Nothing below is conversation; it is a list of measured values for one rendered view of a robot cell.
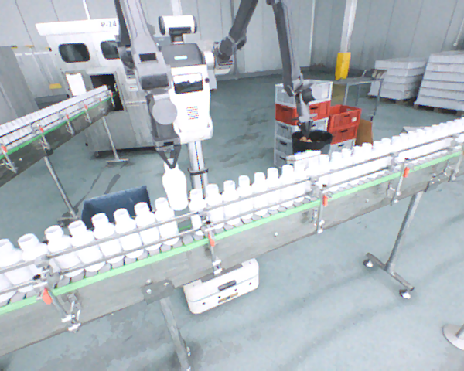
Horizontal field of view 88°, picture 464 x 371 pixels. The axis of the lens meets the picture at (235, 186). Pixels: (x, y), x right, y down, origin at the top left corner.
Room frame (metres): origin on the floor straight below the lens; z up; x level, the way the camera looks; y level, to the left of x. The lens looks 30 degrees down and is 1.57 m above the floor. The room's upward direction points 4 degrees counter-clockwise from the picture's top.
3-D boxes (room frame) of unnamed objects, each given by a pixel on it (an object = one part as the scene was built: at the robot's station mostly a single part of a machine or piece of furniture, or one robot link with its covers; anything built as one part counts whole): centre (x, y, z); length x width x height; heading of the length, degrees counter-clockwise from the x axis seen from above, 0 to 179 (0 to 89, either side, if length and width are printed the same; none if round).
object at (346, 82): (5.11, -2.54, 0.49); 1.05 x 0.55 x 0.99; 112
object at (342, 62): (10.06, -4.37, 0.55); 0.40 x 0.40 x 1.10; 22
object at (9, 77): (5.85, 4.93, 0.96); 0.82 x 0.50 x 1.91; 4
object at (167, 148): (0.66, 0.18, 1.32); 0.07 x 0.07 x 0.09; 22
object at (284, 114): (3.23, -0.95, 0.78); 0.61 x 0.41 x 0.22; 119
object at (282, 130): (3.22, -0.94, 0.55); 0.61 x 0.41 x 0.22; 119
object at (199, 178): (1.35, 0.22, 0.74); 0.11 x 0.11 x 0.40; 22
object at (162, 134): (0.66, 0.19, 1.39); 0.10 x 0.07 x 0.07; 22
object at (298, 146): (2.62, -0.90, 0.32); 0.45 x 0.45 x 0.64
